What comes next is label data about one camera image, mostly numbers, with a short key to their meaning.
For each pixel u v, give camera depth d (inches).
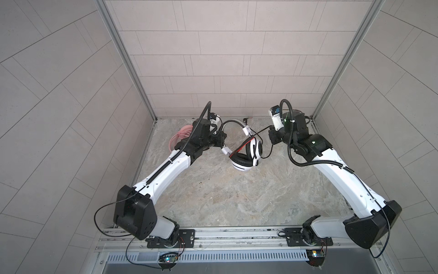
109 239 28.4
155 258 26.7
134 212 15.7
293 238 27.9
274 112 24.4
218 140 27.2
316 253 27.2
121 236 17.1
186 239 27.8
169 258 25.3
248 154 26.3
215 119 27.4
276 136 25.2
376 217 14.7
